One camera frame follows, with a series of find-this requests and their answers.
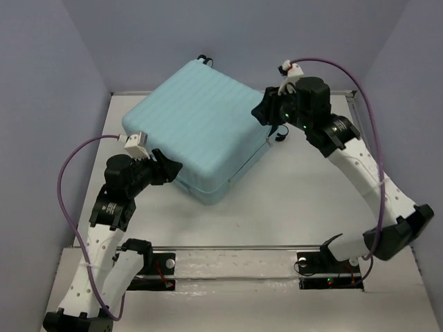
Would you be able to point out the aluminium rail at table edge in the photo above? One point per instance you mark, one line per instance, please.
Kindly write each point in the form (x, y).
(367, 138)

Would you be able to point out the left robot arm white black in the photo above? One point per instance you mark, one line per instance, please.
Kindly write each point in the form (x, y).
(96, 297)

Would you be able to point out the light blue hardshell suitcase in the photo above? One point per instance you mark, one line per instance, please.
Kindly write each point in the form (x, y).
(202, 119)

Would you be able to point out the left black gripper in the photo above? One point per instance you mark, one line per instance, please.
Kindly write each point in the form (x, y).
(168, 169)

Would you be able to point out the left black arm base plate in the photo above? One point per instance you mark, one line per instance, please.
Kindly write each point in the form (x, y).
(159, 276)

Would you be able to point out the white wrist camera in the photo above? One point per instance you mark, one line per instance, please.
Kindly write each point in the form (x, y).
(291, 72)
(135, 145)

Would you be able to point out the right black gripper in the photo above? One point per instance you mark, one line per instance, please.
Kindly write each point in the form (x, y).
(265, 111)

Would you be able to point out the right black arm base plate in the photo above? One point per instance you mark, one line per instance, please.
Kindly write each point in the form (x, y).
(314, 274)

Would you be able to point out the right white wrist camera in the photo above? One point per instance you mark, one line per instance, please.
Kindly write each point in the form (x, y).
(291, 72)

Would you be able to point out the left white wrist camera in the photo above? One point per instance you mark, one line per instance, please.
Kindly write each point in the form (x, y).
(135, 145)

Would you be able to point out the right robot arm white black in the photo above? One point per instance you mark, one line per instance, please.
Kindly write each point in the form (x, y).
(381, 242)

